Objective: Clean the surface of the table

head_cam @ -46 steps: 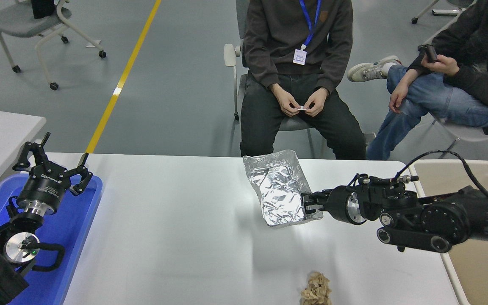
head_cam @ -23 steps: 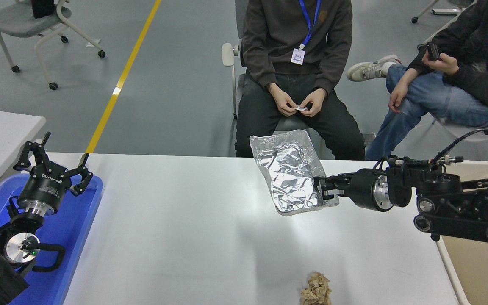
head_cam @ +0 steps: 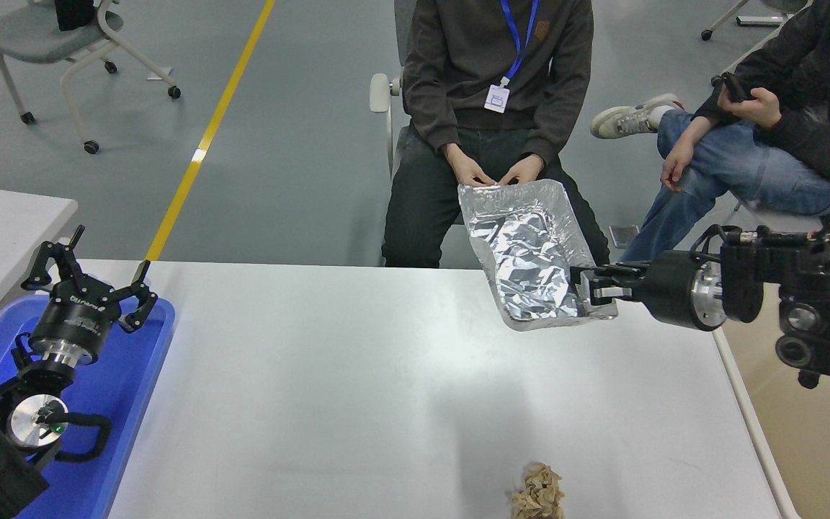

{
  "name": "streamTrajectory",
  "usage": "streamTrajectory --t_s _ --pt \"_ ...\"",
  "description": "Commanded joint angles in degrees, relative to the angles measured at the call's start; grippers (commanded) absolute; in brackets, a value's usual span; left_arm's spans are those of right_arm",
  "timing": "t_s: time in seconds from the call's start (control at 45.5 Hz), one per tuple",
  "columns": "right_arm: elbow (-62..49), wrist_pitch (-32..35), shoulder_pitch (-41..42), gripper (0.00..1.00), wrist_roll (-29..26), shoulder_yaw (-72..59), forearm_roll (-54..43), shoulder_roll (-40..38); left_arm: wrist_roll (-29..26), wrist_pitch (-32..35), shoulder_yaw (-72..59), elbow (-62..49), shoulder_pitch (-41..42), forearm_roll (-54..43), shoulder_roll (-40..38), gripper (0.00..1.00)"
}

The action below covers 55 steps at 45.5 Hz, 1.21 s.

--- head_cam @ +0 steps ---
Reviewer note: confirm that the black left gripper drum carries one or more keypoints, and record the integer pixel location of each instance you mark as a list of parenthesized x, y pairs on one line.
[(75, 317)]

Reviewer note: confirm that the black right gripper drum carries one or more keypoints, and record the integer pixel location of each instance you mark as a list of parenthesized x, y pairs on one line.
[(667, 290)]

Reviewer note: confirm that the silver foil tray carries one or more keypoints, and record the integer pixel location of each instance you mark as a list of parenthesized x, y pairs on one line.
[(523, 252)]

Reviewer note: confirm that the black phone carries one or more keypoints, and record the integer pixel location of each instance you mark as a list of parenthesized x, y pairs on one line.
[(734, 86)]

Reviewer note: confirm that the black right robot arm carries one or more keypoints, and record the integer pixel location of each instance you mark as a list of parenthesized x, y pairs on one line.
[(818, 288)]

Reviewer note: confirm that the person's right hand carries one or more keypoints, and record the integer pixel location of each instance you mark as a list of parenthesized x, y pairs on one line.
[(471, 173), (678, 164)]

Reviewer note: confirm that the person's left hand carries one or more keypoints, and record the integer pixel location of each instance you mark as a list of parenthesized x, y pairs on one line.
[(524, 173), (757, 108)]

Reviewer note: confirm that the metal floor plate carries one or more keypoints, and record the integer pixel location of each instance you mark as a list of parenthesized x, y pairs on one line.
[(624, 236)]

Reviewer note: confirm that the blue plastic tray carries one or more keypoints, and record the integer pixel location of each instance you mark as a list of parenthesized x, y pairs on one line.
[(119, 389)]

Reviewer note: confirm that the white seat chair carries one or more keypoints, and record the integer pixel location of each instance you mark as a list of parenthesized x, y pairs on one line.
[(782, 220)]

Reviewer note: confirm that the person with crossed legs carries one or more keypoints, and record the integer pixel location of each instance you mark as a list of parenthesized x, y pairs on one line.
[(746, 166)]

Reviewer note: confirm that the crumpled tan paper ball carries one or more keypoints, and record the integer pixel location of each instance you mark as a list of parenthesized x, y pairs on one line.
[(539, 494)]

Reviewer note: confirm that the large pale plastic bin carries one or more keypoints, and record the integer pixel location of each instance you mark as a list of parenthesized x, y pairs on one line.
[(818, 447)]

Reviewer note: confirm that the grey wheeled chair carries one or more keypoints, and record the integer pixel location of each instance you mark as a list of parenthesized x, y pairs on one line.
[(33, 32)]

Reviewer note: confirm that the black item on chair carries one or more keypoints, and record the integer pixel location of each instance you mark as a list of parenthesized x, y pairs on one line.
[(73, 14)]

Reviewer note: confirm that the white chair legs with wheels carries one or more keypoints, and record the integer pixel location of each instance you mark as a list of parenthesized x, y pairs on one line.
[(764, 21)]

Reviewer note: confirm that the grey chair with white armrest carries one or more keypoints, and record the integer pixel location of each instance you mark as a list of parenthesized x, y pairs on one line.
[(379, 92)]

